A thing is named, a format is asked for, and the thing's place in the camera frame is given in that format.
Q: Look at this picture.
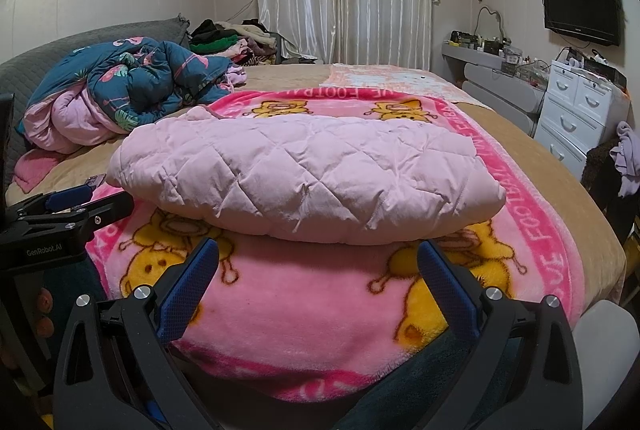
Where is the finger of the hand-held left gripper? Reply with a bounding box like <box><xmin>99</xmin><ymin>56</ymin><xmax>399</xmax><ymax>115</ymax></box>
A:
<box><xmin>64</xmin><ymin>191</ymin><xmax>136</xmax><ymax>241</ymax></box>
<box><xmin>42</xmin><ymin>175</ymin><xmax>108</xmax><ymax>215</ymax></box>

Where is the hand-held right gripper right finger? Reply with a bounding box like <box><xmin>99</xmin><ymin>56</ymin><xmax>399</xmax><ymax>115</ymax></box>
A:
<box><xmin>416</xmin><ymin>240</ymin><xmax>584</xmax><ymax>430</ymax></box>

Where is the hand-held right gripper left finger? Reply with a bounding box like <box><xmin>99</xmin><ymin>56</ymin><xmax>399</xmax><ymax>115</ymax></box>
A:
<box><xmin>52</xmin><ymin>237</ymin><xmax>222</xmax><ymax>430</ymax></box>

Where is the pink quilted jacket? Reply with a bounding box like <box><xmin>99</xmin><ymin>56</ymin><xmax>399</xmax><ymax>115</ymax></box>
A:
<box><xmin>106</xmin><ymin>106</ymin><xmax>507</xmax><ymax>245</ymax></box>

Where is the pile of folded clothes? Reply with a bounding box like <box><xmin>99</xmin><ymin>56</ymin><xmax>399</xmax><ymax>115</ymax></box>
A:
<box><xmin>190</xmin><ymin>18</ymin><xmax>282</xmax><ymax>66</ymax></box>

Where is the person's left hand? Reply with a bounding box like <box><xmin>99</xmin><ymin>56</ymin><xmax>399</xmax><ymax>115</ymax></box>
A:
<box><xmin>0</xmin><ymin>285</ymin><xmax>57</xmax><ymax>373</ymax></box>

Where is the bright pink towel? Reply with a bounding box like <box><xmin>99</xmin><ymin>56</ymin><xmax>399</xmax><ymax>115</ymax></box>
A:
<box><xmin>12</xmin><ymin>149</ymin><xmax>67</xmax><ymax>195</ymax></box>

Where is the pink printed blanket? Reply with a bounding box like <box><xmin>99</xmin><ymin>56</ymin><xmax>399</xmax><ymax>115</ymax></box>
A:
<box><xmin>85</xmin><ymin>90</ymin><xmax>587</xmax><ymax>404</ymax></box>

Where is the grey padded headboard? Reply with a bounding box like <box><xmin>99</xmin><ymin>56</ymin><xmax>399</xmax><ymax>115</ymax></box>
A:
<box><xmin>0</xmin><ymin>14</ymin><xmax>192</xmax><ymax>147</ymax></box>

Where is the blue floral quilt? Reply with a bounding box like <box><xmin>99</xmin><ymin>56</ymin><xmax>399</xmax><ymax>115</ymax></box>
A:
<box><xmin>17</xmin><ymin>37</ymin><xmax>249</xmax><ymax>157</ymax></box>

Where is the tan sheeted bed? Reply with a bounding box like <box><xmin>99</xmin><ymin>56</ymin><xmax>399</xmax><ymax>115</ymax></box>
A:
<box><xmin>0</xmin><ymin>62</ymin><xmax>629</xmax><ymax>307</ymax></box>

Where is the dark chair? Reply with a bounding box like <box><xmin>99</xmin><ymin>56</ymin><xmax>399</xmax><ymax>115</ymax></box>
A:
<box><xmin>585</xmin><ymin>137</ymin><xmax>640</xmax><ymax>231</ymax></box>

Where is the white drawer cabinet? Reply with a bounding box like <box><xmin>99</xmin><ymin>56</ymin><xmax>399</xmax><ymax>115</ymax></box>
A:
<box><xmin>534</xmin><ymin>60</ymin><xmax>630</xmax><ymax>181</ymax></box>

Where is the pale pink patterned mat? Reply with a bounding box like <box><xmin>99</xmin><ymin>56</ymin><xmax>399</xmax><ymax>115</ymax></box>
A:
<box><xmin>330</xmin><ymin>62</ymin><xmax>467</xmax><ymax>99</ymax></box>

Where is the lilac cloth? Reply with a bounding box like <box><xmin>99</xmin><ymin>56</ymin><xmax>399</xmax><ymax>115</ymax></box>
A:
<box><xmin>610</xmin><ymin>121</ymin><xmax>640</xmax><ymax>199</ymax></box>

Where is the row of cosmetic items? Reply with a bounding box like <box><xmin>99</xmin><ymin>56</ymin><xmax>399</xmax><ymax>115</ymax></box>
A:
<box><xmin>449</xmin><ymin>30</ymin><xmax>551</xmax><ymax>84</ymax></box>

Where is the dark cardboard box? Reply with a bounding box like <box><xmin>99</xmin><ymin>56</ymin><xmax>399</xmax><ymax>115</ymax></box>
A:
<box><xmin>580</xmin><ymin>56</ymin><xmax>627</xmax><ymax>89</ymax></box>

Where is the black flat television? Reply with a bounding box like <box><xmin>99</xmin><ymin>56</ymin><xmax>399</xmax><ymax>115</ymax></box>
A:
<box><xmin>541</xmin><ymin>0</ymin><xmax>622</xmax><ymax>47</ymax></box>

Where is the grey wall shelf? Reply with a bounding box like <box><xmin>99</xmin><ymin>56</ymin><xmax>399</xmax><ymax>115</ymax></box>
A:
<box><xmin>442</xmin><ymin>40</ymin><xmax>551</xmax><ymax>121</ymax></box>

